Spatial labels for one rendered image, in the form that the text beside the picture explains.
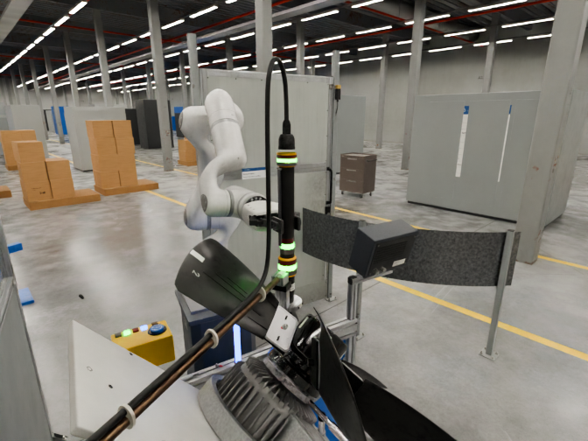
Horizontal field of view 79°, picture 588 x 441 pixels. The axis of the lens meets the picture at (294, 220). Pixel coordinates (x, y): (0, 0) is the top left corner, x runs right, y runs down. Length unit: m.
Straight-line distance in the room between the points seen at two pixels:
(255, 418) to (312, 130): 2.49
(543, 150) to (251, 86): 3.35
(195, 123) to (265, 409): 0.93
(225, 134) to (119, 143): 7.89
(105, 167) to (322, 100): 6.59
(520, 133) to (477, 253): 4.13
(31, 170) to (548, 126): 8.06
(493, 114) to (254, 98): 4.79
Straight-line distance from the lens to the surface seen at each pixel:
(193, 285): 0.72
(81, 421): 0.54
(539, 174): 4.87
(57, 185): 8.33
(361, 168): 7.62
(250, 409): 0.79
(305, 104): 2.95
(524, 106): 6.67
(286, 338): 0.82
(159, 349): 1.19
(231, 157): 1.05
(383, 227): 1.56
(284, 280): 0.81
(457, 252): 2.70
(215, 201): 0.95
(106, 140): 8.88
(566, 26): 4.91
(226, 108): 1.16
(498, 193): 6.84
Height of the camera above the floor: 1.70
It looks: 16 degrees down
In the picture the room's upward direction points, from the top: straight up
